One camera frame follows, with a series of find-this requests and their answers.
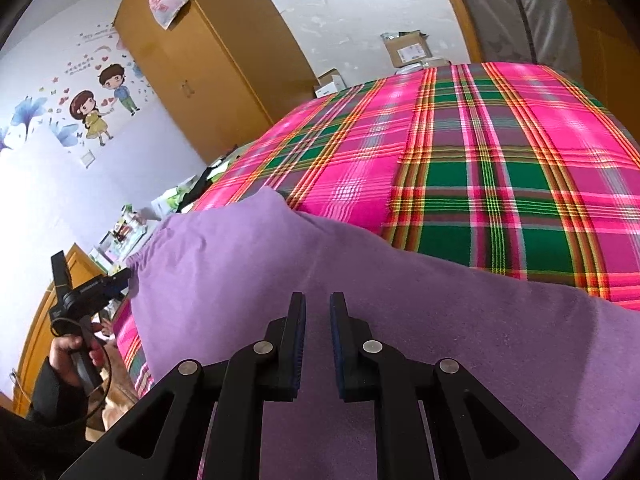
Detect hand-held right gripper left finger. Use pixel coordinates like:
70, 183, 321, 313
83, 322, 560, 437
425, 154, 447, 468
60, 291, 307, 480

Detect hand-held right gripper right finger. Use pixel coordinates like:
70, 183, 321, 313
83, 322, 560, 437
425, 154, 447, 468
329, 291, 581, 480

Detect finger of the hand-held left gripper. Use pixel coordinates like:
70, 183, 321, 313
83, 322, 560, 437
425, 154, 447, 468
102, 267, 133, 298

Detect purple fleece pants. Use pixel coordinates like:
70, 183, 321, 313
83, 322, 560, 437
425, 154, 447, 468
125, 186, 640, 480

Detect person's left forearm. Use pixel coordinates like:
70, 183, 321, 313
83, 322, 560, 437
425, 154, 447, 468
0, 355, 93, 480

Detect person's left hand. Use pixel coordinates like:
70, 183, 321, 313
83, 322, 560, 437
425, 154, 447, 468
49, 322, 108, 388

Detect white nightstand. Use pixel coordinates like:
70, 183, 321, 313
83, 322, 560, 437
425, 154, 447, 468
90, 230, 156, 276

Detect wooden panel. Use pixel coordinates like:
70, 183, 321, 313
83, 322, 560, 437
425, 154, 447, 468
12, 242, 108, 416

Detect cluster of small bottles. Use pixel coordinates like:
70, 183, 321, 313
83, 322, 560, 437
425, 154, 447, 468
97, 204, 151, 251

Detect green tissue box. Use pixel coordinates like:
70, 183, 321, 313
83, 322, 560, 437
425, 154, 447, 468
150, 175, 201, 216

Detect black cloth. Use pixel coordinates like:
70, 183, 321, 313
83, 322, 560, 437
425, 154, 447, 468
177, 162, 228, 211

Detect pink green plaid bed sheet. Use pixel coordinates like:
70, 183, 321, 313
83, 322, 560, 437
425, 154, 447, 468
112, 61, 640, 480

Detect wooden wardrobe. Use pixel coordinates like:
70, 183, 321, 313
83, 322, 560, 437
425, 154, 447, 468
114, 0, 321, 163

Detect white cardboard box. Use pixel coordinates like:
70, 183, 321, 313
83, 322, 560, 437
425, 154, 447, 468
314, 69, 347, 99

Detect red storage bag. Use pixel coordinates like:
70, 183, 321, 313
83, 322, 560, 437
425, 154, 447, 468
395, 57, 451, 75

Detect brown cardboard box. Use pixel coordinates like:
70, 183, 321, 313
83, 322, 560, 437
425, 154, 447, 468
380, 30, 432, 68

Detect plastic-wrapped mattress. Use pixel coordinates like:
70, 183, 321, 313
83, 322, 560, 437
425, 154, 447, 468
445, 0, 583, 81

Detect black cable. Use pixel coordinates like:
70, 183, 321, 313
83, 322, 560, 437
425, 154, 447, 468
50, 317, 113, 428

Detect cartoon couple wall sticker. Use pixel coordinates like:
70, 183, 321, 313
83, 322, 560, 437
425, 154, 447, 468
0, 20, 146, 153

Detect wooden door frame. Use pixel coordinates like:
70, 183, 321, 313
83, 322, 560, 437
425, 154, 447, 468
430, 0, 483, 66

